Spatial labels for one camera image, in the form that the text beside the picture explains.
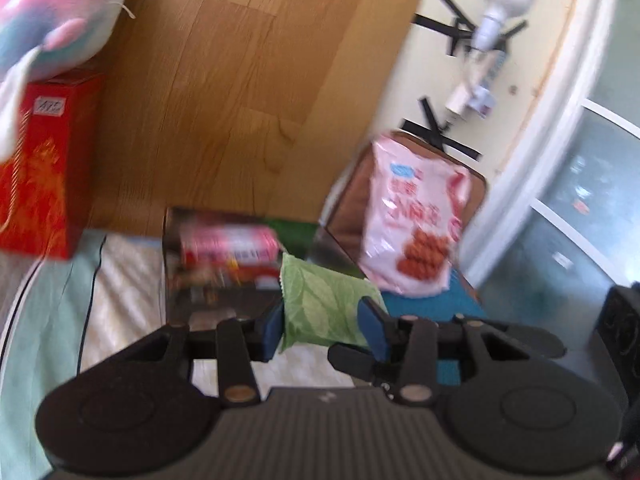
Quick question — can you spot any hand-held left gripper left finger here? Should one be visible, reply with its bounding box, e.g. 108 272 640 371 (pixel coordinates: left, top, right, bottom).
117 305 286 408

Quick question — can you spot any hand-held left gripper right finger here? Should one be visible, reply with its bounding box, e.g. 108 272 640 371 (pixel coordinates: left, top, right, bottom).
327 297 566 408

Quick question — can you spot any green leaf print packet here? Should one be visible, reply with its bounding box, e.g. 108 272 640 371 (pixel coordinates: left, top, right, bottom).
277 252 388 353

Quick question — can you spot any black tin box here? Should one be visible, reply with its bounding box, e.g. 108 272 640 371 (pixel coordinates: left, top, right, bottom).
162 206 321 331

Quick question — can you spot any pink carton box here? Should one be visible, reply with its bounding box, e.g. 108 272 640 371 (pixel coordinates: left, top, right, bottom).
179 225 281 268

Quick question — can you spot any blue patterned cloth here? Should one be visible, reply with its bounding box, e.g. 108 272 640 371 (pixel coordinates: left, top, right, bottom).
385 265 488 386

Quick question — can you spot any brown cushion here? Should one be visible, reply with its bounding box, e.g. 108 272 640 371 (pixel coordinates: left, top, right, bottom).
322 130 488 301

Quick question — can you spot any large pink snack bag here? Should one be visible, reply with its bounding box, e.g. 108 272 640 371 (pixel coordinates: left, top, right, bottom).
360 132 473 296

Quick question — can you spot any patterned bedsheet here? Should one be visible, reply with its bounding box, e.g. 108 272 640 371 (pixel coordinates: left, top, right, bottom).
0 232 361 461

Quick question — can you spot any glass door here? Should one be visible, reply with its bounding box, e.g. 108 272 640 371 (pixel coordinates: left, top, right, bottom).
470 0 640 311

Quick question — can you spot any wooden headboard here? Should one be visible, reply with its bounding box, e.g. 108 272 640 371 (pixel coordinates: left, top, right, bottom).
90 0 431 241

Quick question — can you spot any white power strip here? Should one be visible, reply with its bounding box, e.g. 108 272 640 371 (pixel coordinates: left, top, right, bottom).
445 45 506 121

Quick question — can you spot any red gift box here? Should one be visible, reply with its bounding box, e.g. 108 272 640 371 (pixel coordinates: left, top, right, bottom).
0 70 106 261

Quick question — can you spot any pastel plush toy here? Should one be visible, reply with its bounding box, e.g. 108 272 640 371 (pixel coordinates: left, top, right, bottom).
0 0 146 161

